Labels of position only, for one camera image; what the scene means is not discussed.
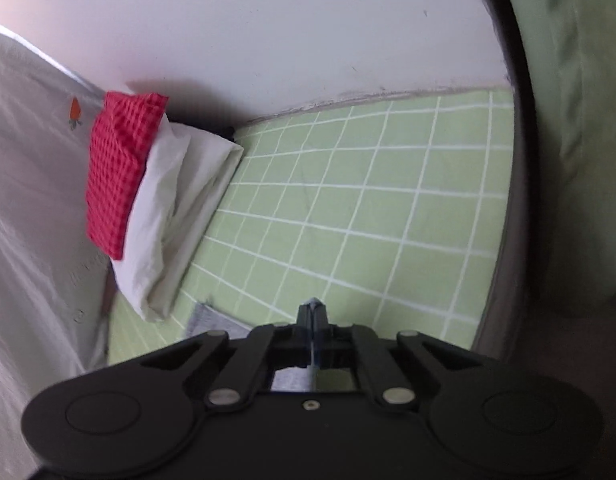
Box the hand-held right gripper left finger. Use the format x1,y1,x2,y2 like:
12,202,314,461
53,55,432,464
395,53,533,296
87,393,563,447
142,300,314,409

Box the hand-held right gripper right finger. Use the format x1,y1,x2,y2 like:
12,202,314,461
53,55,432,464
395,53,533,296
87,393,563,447
314,300,482,407

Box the grey sweatpants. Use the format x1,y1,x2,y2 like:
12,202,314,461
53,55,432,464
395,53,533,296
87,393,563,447
185,303,309,392

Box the white folded garment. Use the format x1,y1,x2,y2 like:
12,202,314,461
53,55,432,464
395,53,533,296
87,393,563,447
110,110,245,323

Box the red checked folded garment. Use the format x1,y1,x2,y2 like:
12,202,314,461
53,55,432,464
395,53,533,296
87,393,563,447
86,91,169,261

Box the grey carrot print sheet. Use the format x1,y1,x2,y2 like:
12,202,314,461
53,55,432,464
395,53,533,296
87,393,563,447
0,20,133,480

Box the light green curtain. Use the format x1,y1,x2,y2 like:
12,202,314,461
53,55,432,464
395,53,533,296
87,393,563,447
495,0,616,318

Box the dark bed frame post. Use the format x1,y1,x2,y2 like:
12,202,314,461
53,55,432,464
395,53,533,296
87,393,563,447
465,0,551,361

